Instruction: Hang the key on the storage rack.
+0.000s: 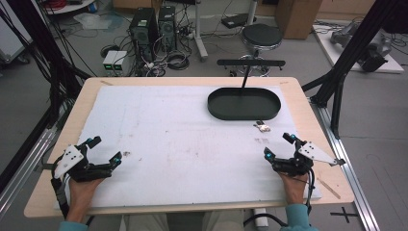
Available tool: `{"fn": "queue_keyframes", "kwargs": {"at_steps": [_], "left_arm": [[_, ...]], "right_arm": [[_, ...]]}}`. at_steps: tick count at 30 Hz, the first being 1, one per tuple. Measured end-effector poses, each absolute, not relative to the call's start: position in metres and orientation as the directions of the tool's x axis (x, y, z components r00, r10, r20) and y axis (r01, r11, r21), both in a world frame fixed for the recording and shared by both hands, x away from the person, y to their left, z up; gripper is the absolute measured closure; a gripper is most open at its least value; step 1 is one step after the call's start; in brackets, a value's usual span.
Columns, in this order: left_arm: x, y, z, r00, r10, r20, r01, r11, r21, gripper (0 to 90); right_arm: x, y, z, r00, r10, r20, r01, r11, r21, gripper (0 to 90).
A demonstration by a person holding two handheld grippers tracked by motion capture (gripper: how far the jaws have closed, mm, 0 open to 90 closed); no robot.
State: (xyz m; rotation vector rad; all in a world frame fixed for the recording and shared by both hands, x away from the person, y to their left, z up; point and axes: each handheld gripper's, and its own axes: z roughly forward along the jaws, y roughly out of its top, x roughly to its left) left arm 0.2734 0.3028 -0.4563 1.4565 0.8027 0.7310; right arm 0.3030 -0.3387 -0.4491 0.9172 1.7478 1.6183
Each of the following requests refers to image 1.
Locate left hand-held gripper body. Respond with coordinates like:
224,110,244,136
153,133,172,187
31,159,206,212
52,141,114,183

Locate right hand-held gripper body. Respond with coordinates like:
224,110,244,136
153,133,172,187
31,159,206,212
271,141,347,178

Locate person's right hand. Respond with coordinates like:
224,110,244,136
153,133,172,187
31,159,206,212
277,171,310,206

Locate person's left hand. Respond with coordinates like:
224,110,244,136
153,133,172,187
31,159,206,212
65,176,106,224

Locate small white and dark trinket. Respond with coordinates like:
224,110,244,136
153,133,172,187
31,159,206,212
253,119,272,134

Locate light wooden table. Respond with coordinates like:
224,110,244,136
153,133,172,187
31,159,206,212
23,76,356,219

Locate thin wooden strip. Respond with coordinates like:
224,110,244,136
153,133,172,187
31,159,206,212
317,177,342,200

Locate black stand with oval tray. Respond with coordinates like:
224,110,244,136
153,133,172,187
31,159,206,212
207,59,287,122

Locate white table leg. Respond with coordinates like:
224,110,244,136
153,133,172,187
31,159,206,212
253,207,269,230

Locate white foam mat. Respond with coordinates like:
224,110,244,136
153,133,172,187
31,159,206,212
53,84,323,212

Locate person's legs in beige trousers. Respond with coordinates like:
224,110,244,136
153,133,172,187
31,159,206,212
118,210,246,231

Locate white power supply box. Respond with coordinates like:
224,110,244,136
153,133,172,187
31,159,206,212
102,49,118,77
113,50,130,77

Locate white floor board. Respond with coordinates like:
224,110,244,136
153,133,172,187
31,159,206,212
312,23,405,74

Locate black round stool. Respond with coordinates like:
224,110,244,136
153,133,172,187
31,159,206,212
238,23,285,77

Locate grey and black machine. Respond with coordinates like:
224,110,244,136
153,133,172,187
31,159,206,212
329,21,394,73

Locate clear plastic bag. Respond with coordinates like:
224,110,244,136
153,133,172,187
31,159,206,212
72,12,125,32

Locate large black computer tower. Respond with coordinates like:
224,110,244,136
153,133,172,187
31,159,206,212
128,7,161,63

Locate brown cardboard box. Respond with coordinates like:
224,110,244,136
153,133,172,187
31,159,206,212
274,0,323,40

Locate flat black box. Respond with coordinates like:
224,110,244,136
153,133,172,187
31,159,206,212
220,13,258,30

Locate slim black computer tower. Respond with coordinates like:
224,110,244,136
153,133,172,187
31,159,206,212
157,5,178,53

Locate white desk leg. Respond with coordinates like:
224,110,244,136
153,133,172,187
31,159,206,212
191,0,210,63

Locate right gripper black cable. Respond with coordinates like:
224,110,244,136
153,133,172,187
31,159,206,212
242,168,318,228

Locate aluminium floor rail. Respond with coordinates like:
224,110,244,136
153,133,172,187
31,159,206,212
310,97,382,231
0,127,60,219

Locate black metal frame with cables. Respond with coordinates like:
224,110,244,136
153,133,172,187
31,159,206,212
0,0,92,130

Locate black metal frame post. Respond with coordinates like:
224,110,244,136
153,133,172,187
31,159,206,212
301,0,403,140

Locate coil of black cable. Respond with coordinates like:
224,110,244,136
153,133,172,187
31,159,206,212
166,50,191,71

